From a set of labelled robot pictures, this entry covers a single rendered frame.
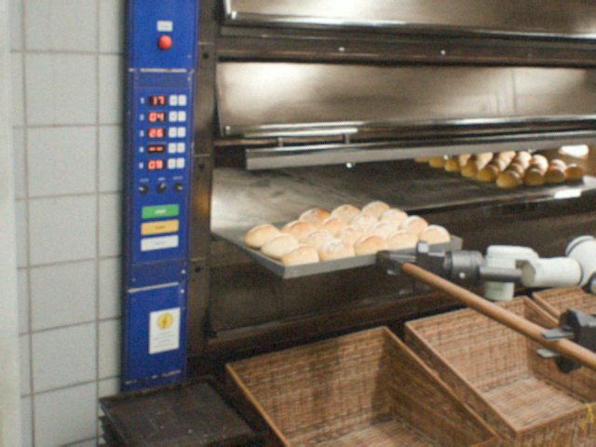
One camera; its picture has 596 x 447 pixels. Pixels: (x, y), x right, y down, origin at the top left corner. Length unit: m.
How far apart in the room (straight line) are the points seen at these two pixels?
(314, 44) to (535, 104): 0.87
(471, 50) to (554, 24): 0.34
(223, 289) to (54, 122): 0.62
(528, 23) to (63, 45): 1.40
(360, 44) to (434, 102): 0.32
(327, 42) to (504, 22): 0.62
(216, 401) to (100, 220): 0.49
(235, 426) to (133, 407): 0.24
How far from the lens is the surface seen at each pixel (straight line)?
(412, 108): 2.20
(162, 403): 1.82
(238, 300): 2.03
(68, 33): 1.70
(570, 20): 2.66
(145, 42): 1.73
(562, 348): 1.53
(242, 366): 2.06
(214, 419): 1.76
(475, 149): 2.21
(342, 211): 2.10
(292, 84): 1.97
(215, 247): 1.94
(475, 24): 2.32
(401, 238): 1.93
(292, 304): 2.11
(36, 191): 1.73
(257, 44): 1.90
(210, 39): 1.83
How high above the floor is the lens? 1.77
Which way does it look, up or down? 16 degrees down
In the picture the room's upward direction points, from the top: 4 degrees clockwise
